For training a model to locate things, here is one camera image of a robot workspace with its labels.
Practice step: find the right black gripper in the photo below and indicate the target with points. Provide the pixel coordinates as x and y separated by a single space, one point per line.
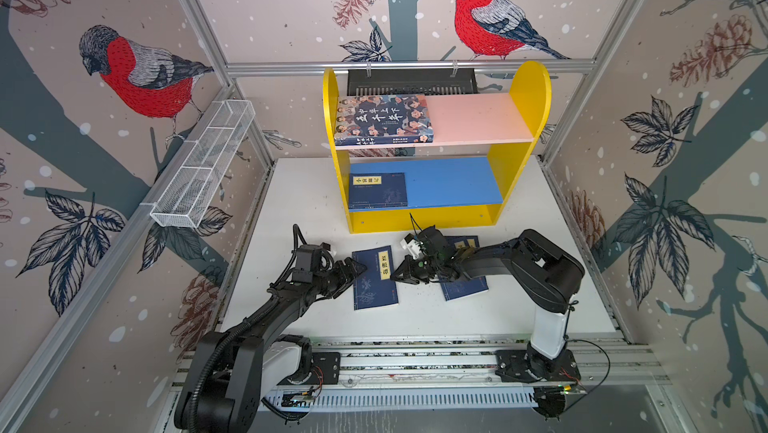
409 265

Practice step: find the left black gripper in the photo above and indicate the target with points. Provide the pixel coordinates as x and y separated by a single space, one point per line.
345 279

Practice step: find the navy blue book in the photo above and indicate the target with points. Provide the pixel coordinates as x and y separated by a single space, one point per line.
377 191
373 288
460 244
461 289

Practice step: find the illustrated colourful cover book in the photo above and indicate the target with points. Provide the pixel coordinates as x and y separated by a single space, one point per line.
382 119

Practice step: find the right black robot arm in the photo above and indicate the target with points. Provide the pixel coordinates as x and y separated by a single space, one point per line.
547 274

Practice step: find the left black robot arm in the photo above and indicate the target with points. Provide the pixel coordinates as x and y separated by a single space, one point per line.
225 383

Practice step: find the yellow shelf with coloured boards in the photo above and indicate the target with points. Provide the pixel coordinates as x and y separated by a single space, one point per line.
450 161

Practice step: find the small green circuit board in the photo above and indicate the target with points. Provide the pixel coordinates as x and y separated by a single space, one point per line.
301 400

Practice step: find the black slotted vent panel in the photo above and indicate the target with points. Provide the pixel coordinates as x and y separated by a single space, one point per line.
412 81

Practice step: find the black round connector underneath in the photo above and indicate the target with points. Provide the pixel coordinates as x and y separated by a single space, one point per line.
550 403

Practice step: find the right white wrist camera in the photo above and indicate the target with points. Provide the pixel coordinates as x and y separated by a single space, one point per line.
412 245

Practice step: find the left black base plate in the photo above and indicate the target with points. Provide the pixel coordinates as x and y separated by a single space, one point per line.
325 368

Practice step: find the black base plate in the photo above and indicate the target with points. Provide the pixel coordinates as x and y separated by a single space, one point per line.
325 368
529 366

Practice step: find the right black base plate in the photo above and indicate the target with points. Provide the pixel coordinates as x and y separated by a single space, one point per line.
529 366

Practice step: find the white wire mesh basket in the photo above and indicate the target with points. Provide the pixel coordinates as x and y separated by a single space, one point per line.
192 188

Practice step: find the aluminium mounting rail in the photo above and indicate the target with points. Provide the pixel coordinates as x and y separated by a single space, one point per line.
472 362

